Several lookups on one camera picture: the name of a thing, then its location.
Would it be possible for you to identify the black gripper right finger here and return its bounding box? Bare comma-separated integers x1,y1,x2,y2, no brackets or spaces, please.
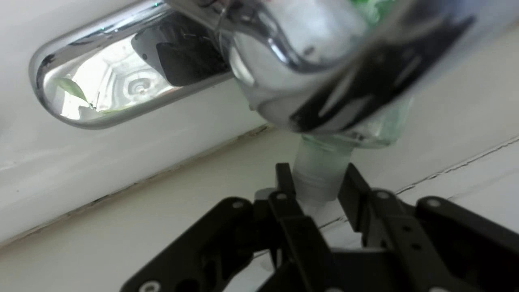
338,164,519,292

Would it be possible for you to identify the chrome sink faucet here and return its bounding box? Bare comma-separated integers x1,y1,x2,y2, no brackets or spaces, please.
27,0,519,134

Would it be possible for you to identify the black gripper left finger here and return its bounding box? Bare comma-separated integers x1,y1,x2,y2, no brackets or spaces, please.
119,164,345,292

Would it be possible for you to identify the small clear soap bottle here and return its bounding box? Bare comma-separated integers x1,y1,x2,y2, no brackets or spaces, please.
291,97,413,204

